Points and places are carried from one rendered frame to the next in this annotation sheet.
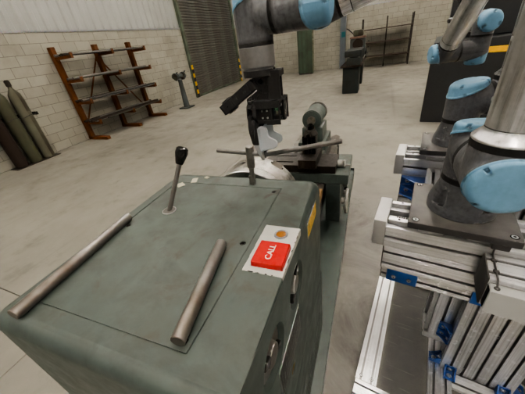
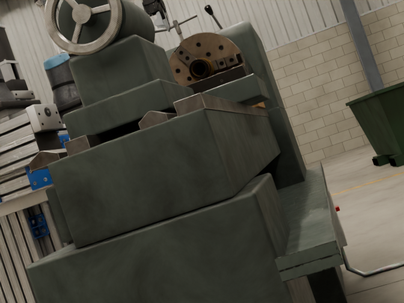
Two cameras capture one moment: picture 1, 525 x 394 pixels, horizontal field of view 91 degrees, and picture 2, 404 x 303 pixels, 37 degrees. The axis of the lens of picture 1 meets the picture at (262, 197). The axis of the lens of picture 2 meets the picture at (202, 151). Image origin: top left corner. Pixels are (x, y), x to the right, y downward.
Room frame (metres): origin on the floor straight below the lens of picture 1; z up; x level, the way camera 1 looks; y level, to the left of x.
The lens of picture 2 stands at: (3.18, -0.68, 0.76)
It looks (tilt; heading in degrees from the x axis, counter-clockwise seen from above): 1 degrees up; 166
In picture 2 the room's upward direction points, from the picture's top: 19 degrees counter-clockwise
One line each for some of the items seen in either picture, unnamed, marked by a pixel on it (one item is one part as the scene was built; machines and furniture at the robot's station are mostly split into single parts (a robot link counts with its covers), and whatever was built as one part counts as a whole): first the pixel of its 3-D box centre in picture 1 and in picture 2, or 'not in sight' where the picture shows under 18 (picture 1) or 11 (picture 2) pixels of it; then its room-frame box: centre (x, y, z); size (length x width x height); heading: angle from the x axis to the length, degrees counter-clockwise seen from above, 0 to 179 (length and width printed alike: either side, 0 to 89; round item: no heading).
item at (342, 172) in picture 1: (305, 166); (176, 118); (1.48, -0.30, 0.90); 0.53 x 0.30 x 0.06; 66
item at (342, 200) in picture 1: (338, 191); not in sight; (1.38, -0.48, 0.73); 0.27 x 0.12 x 0.27; 156
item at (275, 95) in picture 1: (265, 97); (153, 0); (0.63, -0.04, 1.49); 0.09 x 0.08 x 0.12; 65
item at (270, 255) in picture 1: (271, 256); not in sight; (0.36, 0.00, 1.26); 0.06 x 0.06 x 0.02; 66
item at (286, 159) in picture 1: (301, 162); (180, 99); (1.44, -0.26, 0.95); 0.43 x 0.18 x 0.04; 66
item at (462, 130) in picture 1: (479, 148); (60, 70); (0.53, -0.51, 1.33); 0.13 x 0.12 x 0.14; 153
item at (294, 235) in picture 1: (274, 258); not in sight; (0.38, -0.01, 1.23); 0.13 x 0.08 x 0.06; 156
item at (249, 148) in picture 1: (251, 165); (179, 32); (0.66, 0.02, 1.31); 0.02 x 0.02 x 0.12
